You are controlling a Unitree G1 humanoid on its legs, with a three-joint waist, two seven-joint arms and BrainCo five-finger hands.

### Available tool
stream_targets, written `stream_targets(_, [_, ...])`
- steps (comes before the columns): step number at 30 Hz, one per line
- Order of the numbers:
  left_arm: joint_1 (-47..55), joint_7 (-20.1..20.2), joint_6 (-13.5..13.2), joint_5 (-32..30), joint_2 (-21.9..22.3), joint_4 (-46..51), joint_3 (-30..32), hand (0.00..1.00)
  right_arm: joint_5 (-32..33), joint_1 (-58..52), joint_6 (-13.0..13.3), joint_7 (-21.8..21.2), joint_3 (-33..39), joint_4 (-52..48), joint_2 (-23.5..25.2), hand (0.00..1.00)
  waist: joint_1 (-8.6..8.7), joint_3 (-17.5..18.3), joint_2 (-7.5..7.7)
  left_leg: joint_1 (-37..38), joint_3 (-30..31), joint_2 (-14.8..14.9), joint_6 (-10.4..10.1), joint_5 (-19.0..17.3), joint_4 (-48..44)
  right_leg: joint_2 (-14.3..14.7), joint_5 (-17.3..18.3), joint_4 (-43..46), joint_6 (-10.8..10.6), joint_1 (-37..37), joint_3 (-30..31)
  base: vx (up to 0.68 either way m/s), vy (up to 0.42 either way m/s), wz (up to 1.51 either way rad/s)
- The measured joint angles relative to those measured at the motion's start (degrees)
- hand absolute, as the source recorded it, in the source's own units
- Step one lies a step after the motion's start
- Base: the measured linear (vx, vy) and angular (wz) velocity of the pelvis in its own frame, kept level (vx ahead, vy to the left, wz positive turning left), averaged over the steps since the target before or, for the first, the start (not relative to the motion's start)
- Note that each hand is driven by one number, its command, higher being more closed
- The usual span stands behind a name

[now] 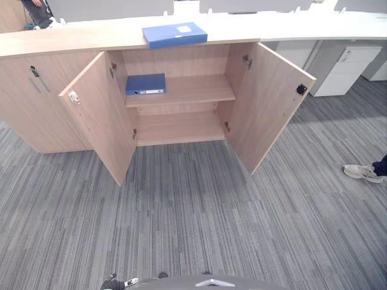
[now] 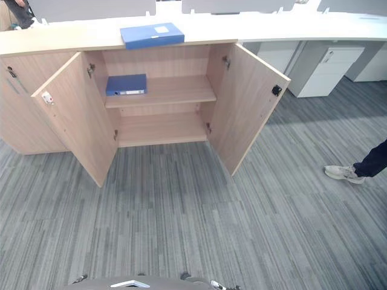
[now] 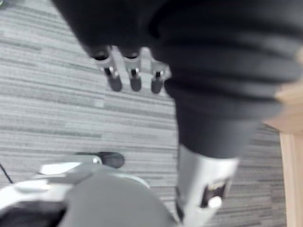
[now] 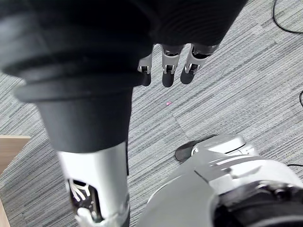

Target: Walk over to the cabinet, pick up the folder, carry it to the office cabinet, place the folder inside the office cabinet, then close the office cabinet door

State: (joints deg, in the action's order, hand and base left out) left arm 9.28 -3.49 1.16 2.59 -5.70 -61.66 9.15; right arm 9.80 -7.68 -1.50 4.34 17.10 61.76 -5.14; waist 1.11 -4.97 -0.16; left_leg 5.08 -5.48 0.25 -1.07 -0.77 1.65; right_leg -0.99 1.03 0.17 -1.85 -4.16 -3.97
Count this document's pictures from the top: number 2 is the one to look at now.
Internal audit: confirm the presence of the blue folder with white label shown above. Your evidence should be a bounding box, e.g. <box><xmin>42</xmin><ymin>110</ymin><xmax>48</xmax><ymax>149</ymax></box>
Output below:
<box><xmin>119</xmin><ymin>22</ymin><xmax>186</xmax><ymax>51</ymax></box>

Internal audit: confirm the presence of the person's leg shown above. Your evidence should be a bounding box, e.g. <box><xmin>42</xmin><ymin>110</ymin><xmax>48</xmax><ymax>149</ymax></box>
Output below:
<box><xmin>353</xmin><ymin>141</ymin><xmax>387</xmax><ymax>179</ymax></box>

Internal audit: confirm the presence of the white door latch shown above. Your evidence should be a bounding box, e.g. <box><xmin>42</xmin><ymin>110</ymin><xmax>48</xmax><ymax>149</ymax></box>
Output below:
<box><xmin>41</xmin><ymin>91</ymin><xmax>56</xmax><ymax>106</ymax></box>

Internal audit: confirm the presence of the white desk top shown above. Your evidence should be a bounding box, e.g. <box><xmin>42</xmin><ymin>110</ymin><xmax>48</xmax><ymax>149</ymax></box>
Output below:
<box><xmin>30</xmin><ymin>5</ymin><xmax>387</xmax><ymax>44</ymax></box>

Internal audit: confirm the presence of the blue folder with spine label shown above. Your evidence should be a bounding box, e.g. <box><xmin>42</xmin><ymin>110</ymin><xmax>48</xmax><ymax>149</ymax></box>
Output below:
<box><xmin>105</xmin><ymin>73</ymin><xmax>148</xmax><ymax>97</ymax></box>

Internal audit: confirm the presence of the person's light shoe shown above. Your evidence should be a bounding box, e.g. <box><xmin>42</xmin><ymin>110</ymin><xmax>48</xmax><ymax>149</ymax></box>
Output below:
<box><xmin>324</xmin><ymin>164</ymin><xmax>366</xmax><ymax>185</ymax></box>

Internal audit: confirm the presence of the right wooden cabinet door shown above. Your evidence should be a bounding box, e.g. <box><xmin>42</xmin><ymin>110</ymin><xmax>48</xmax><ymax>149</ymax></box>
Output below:
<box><xmin>208</xmin><ymin>43</ymin><xmax>292</xmax><ymax>178</ymax></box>

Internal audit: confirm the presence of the light wood office cabinet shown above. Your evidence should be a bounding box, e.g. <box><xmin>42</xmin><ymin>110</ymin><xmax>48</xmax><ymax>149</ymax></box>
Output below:
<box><xmin>0</xmin><ymin>28</ymin><xmax>239</xmax><ymax>156</ymax></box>

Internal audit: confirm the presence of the robot body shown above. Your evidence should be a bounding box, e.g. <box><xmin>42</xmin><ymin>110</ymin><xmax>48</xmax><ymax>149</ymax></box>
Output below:
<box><xmin>62</xmin><ymin>274</ymin><xmax>213</xmax><ymax>290</ymax></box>

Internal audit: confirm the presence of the left wooden cabinet door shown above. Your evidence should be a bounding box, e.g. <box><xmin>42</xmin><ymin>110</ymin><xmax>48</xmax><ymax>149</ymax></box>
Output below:
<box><xmin>31</xmin><ymin>51</ymin><xmax>119</xmax><ymax>189</ymax></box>

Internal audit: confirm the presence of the person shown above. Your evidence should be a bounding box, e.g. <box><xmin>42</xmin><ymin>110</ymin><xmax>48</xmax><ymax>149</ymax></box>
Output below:
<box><xmin>0</xmin><ymin>0</ymin><xmax>36</xmax><ymax>31</ymax></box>

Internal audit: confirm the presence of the closed wooden cabinet door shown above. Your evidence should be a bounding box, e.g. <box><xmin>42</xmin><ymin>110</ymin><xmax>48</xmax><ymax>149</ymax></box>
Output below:
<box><xmin>0</xmin><ymin>52</ymin><xmax>82</xmax><ymax>156</ymax></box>

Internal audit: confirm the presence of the white desk side panel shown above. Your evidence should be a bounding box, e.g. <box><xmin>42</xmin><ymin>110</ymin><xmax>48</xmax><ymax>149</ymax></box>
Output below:
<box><xmin>242</xmin><ymin>40</ymin><xmax>301</xmax><ymax>76</ymax></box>

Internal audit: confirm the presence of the wooden cabinet shelf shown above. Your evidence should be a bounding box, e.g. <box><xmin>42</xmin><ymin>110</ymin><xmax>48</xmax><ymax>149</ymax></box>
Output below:
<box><xmin>104</xmin><ymin>74</ymin><xmax>218</xmax><ymax>110</ymax></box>

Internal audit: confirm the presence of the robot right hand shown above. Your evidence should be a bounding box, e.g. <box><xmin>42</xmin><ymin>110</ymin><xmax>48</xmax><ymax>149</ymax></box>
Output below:
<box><xmin>180</xmin><ymin>271</ymin><xmax>242</xmax><ymax>290</ymax></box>

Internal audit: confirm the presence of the grey desk partition panel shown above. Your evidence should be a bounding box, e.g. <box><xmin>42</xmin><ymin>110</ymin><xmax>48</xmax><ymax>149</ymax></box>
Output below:
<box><xmin>28</xmin><ymin>0</ymin><xmax>158</xmax><ymax>24</ymax></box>
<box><xmin>317</xmin><ymin>0</ymin><xmax>387</xmax><ymax>15</ymax></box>
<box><xmin>181</xmin><ymin>0</ymin><xmax>296</xmax><ymax>16</ymax></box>

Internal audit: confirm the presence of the silver door handle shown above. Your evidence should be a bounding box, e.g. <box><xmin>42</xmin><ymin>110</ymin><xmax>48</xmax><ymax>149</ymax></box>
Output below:
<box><xmin>5</xmin><ymin>66</ymin><xmax>30</xmax><ymax>96</ymax></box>

